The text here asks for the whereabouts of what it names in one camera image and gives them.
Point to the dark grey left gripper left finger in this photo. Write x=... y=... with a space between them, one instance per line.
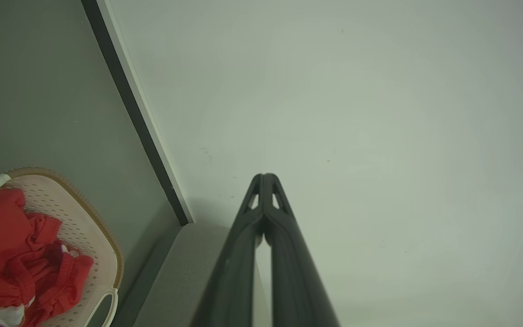
x=236 y=268

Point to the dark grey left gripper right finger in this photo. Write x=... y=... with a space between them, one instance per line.
x=295 y=272

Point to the red clothes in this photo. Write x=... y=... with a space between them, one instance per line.
x=14 y=259

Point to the white perforated laundry basket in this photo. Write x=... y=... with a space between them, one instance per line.
x=84 y=236

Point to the white and black baseboard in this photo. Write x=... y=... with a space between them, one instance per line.
x=136 y=109

